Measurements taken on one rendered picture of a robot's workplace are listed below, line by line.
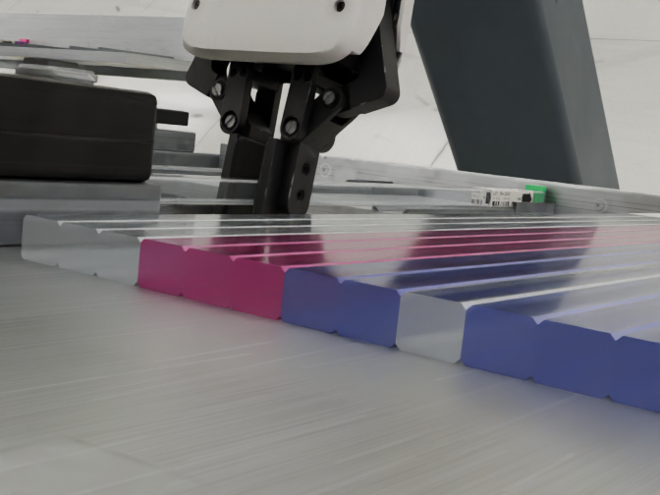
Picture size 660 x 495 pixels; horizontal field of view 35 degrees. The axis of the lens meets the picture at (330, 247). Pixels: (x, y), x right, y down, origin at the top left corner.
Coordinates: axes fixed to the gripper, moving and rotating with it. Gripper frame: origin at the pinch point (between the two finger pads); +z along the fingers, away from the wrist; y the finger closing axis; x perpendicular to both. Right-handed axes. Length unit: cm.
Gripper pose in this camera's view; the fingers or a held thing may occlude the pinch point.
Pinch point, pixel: (265, 184)
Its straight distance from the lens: 48.1
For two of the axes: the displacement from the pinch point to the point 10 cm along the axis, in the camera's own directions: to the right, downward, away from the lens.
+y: 8.0, 1.4, -5.8
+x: 5.6, 1.4, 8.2
